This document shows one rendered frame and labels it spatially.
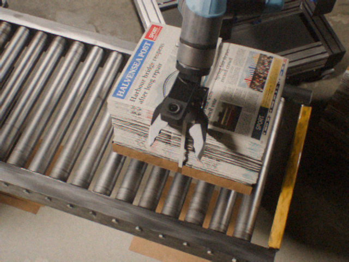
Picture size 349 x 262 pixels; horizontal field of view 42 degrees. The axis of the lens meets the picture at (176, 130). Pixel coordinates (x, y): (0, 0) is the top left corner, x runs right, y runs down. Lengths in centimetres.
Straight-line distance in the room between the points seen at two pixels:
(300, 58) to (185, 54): 138
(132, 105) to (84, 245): 111
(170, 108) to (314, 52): 148
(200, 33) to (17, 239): 147
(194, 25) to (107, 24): 176
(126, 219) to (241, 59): 50
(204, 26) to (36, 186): 66
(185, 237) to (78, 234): 94
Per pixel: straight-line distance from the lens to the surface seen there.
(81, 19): 266
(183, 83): 91
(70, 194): 126
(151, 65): 112
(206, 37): 88
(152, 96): 105
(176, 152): 113
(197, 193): 123
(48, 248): 208
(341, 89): 184
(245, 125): 102
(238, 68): 114
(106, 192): 125
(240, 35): 228
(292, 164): 127
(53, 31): 155
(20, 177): 131
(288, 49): 227
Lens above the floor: 195
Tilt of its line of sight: 62 degrees down
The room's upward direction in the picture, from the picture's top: straight up
